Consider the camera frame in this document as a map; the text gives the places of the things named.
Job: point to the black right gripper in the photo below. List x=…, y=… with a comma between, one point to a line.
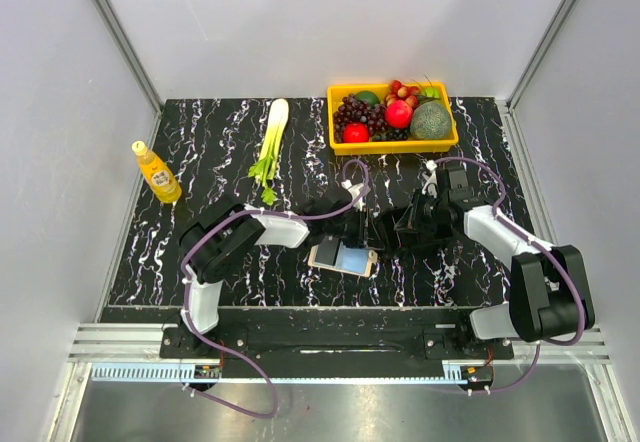
x=411, y=222

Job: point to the black plastic card box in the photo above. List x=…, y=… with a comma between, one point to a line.
x=391, y=244

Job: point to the white slotted cable duct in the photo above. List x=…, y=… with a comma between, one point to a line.
x=446, y=373

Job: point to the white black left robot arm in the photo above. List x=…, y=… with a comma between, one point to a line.
x=218, y=241

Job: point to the dark blue grape bunch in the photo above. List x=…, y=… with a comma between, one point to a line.
x=391, y=135

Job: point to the yellow plastic fruit bin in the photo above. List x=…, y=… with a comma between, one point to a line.
x=336, y=93

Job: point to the large red apple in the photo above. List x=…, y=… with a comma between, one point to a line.
x=398, y=114

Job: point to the dark green avocado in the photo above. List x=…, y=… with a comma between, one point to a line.
x=367, y=97

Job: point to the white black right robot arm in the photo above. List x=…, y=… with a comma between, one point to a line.
x=549, y=297

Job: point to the yellow juice bottle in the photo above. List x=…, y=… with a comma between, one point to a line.
x=157, y=174

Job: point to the aluminium frame rail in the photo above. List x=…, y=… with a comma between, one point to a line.
x=153, y=342

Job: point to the red cherry cluster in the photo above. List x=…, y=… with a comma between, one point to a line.
x=402, y=92

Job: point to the beige leather card holder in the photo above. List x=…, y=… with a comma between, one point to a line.
x=352, y=261

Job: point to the green netted melon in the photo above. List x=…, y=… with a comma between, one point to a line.
x=430, y=121

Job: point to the black metal base plate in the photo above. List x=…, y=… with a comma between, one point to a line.
x=351, y=318

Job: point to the black credit card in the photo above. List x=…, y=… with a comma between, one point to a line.
x=327, y=252

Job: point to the bright green apple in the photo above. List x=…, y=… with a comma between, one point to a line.
x=430, y=93

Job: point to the green white leek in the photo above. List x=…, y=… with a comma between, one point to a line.
x=264, y=170

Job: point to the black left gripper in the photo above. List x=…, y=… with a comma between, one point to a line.
x=365, y=235

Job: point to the red purple grape bunch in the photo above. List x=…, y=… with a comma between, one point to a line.
x=351, y=110

